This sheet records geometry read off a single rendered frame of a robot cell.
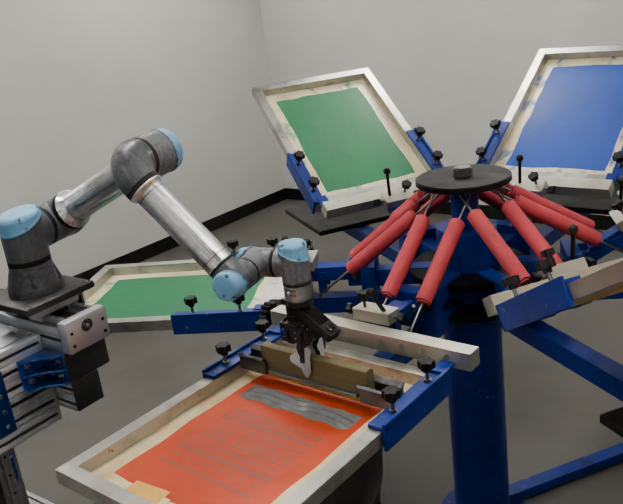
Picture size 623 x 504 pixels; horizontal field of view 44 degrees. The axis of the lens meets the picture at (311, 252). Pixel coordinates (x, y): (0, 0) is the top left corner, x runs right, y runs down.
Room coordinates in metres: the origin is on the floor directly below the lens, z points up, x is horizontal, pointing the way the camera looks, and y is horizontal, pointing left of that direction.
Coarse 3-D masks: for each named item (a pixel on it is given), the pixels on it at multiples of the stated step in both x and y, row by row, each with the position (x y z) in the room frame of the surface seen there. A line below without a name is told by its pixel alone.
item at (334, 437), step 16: (320, 400) 1.77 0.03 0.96; (336, 400) 1.76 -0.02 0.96; (352, 400) 1.75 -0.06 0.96; (288, 416) 1.71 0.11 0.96; (368, 416) 1.67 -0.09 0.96; (320, 432) 1.62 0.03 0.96; (336, 432) 1.61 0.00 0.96; (352, 432) 1.60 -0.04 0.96; (320, 448) 1.55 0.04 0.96; (336, 448) 1.55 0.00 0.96; (304, 464) 1.50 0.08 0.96; (272, 480) 1.46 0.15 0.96; (288, 480) 1.45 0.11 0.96; (176, 496) 1.44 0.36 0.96; (192, 496) 1.44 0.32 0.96; (208, 496) 1.43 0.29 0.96; (224, 496) 1.42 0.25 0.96; (240, 496) 1.41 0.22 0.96; (256, 496) 1.41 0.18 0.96; (272, 496) 1.40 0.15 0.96
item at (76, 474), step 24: (360, 360) 1.90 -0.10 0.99; (384, 360) 1.88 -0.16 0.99; (216, 384) 1.90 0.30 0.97; (168, 408) 1.77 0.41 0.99; (120, 432) 1.68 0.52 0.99; (144, 432) 1.70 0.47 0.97; (96, 456) 1.60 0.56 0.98; (336, 456) 1.46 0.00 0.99; (360, 456) 1.47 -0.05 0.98; (72, 480) 1.51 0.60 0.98; (96, 480) 1.49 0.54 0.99; (312, 480) 1.39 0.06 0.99; (336, 480) 1.40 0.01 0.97
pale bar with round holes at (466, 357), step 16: (272, 320) 2.20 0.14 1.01; (336, 320) 2.07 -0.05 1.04; (352, 320) 2.05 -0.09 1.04; (352, 336) 2.00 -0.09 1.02; (368, 336) 1.96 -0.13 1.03; (384, 336) 1.92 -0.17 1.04; (400, 336) 1.91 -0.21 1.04; (416, 336) 1.90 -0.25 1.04; (400, 352) 1.89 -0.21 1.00; (416, 352) 1.86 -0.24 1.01; (432, 352) 1.83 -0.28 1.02; (448, 352) 1.79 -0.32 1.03; (464, 352) 1.77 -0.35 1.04; (464, 368) 1.77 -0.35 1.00
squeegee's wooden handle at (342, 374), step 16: (272, 352) 1.90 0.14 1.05; (288, 352) 1.86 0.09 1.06; (272, 368) 1.91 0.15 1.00; (288, 368) 1.87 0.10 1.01; (320, 368) 1.79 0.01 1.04; (336, 368) 1.76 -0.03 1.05; (352, 368) 1.73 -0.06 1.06; (368, 368) 1.71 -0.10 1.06; (336, 384) 1.76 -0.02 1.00; (352, 384) 1.73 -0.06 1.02; (368, 384) 1.70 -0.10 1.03
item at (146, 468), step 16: (272, 384) 1.89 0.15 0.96; (288, 384) 1.88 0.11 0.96; (224, 400) 1.84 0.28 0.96; (240, 400) 1.83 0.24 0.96; (208, 416) 1.77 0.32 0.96; (272, 416) 1.72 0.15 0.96; (176, 432) 1.71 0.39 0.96; (192, 432) 1.70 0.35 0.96; (160, 448) 1.64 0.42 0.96; (128, 464) 1.59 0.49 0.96; (144, 464) 1.58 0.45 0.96; (160, 464) 1.57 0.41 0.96; (128, 480) 1.53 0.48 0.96; (144, 480) 1.52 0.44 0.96; (160, 480) 1.51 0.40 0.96; (176, 480) 1.50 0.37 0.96; (192, 480) 1.49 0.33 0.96
